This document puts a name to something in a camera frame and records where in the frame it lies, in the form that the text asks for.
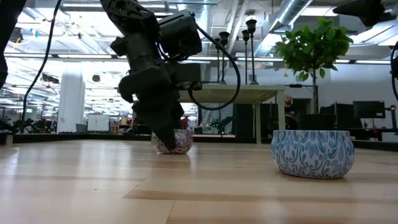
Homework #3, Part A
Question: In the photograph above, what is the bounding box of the black desk monitor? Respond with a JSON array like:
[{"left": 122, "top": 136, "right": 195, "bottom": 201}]
[
  {"left": 353, "top": 100, "right": 386, "bottom": 119},
  {"left": 319, "top": 104, "right": 354, "bottom": 129}
]

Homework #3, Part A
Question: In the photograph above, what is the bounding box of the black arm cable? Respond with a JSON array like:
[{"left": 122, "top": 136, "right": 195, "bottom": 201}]
[
  {"left": 390, "top": 42, "right": 398, "bottom": 102},
  {"left": 20, "top": 0, "right": 63, "bottom": 131}
]

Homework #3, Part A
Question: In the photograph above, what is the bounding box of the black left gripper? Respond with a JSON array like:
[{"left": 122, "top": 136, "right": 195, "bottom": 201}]
[{"left": 110, "top": 30, "right": 203, "bottom": 151}]

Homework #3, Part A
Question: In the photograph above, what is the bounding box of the blue patterned candle tin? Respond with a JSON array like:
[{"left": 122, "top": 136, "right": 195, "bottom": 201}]
[{"left": 271, "top": 129, "right": 356, "bottom": 180}]

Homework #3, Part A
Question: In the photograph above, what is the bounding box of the person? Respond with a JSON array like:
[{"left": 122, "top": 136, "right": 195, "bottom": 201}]
[{"left": 283, "top": 94, "right": 299, "bottom": 131}]

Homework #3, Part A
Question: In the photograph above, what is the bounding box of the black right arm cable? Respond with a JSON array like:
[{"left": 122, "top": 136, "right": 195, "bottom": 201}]
[{"left": 390, "top": 42, "right": 398, "bottom": 102}]

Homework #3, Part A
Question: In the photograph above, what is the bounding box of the white cabinet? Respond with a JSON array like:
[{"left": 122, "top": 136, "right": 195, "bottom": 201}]
[{"left": 87, "top": 113, "right": 111, "bottom": 133}]

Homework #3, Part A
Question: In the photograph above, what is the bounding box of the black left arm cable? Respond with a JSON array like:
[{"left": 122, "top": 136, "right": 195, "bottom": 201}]
[{"left": 20, "top": 0, "right": 63, "bottom": 131}]

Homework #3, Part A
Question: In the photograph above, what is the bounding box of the black candlestick holder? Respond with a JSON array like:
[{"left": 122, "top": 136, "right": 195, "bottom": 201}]
[
  {"left": 241, "top": 29, "right": 251, "bottom": 85},
  {"left": 218, "top": 30, "right": 231, "bottom": 85},
  {"left": 245, "top": 18, "right": 260, "bottom": 85},
  {"left": 213, "top": 37, "right": 221, "bottom": 84}
]

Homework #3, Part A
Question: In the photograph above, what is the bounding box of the maroon patterned candle tin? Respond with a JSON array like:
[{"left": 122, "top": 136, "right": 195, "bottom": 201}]
[{"left": 152, "top": 129, "right": 194, "bottom": 156}]

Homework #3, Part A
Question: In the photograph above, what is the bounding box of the black left wrist camera cable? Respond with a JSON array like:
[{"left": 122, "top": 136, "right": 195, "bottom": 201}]
[{"left": 187, "top": 24, "right": 242, "bottom": 111}]

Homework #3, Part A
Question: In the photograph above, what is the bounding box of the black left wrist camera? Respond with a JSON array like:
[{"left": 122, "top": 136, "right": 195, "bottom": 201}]
[{"left": 157, "top": 9, "right": 203, "bottom": 59}]

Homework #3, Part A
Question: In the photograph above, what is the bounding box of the pale green perforated metal shelf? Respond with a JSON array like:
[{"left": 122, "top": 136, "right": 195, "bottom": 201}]
[{"left": 178, "top": 84, "right": 286, "bottom": 145}]

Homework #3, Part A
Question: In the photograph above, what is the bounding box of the green potted plant black pot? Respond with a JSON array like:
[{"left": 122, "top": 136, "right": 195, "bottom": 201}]
[{"left": 274, "top": 17, "right": 354, "bottom": 131}]

